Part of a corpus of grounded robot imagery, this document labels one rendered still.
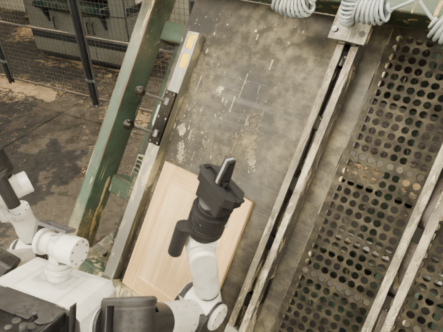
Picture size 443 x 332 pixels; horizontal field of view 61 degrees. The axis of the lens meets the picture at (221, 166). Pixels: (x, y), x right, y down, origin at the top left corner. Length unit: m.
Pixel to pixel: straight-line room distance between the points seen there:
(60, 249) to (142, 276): 0.59
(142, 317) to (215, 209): 0.27
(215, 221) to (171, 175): 0.57
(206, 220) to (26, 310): 0.41
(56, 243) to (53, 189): 2.62
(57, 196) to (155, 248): 2.13
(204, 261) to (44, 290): 0.36
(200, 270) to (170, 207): 0.48
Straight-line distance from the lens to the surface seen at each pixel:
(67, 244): 0.91
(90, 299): 0.93
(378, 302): 1.07
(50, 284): 0.98
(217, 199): 0.77
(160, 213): 1.38
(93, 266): 1.58
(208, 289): 1.04
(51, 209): 3.33
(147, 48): 1.56
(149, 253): 1.42
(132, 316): 0.86
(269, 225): 1.11
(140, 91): 1.32
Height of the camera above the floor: 2.08
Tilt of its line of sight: 37 degrees down
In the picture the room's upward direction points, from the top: straight up
